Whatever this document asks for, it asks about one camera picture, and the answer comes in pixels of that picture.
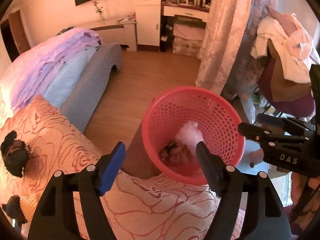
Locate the white tissue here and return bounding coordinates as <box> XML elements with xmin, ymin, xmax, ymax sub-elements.
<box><xmin>175</xmin><ymin>121</ymin><xmax>204</xmax><ymax>156</ymax></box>

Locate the dark wrapper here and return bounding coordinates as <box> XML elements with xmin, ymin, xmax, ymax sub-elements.
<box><xmin>1</xmin><ymin>130</ymin><xmax>30</xmax><ymax>178</ymax></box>

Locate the yellow foam fruit net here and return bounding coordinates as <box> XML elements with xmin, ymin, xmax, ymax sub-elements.
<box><xmin>20</xmin><ymin>193</ymin><xmax>41</xmax><ymax>222</ymax></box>

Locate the clothes pile on rack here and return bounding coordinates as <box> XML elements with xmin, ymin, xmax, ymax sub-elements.
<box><xmin>251</xmin><ymin>7</ymin><xmax>319</xmax><ymax>118</ymax></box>

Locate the red plastic mesh basket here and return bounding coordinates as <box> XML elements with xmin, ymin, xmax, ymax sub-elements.
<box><xmin>142</xmin><ymin>86</ymin><xmax>245</xmax><ymax>185</ymax></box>

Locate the grey bed base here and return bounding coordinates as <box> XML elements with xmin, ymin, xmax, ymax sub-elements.
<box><xmin>60</xmin><ymin>43</ymin><xmax>123</xmax><ymax>133</ymax></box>

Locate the pink patterned curtain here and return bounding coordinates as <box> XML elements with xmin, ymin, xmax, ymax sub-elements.
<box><xmin>195</xmin><ymin>0</ymin><xmax>277</xmax><ymax>97</ymax></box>

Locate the folded purple pink quilt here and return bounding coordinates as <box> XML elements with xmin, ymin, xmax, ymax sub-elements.
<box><xmin>1</xmin><ymin>28</ymin><xmax>101</xmax><ymax>113</ymax></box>

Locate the white vanity desk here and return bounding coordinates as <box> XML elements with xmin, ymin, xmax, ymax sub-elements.
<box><xmin>134</xmin><ymin>0</ymin><xmax>211</xmax><ymax>52</ymax></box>

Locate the white low cabinet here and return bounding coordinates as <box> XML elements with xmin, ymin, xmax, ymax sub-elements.
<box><xmin>77</xmin><ymin>19</ymin><xmax>138</xmax><ymax>52</ymax></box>

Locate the brown wooden door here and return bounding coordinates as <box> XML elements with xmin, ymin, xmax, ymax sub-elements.
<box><xmin>1</xmin><ymin>10</ymin><xmax>31</xmax><ymax>62</ymax></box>

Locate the flower stem decoration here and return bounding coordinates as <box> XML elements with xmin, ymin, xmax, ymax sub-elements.
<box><xmin>93</xmin><ymin>1</ymin><xmax>105</xmax><ymax>21</ymax></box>

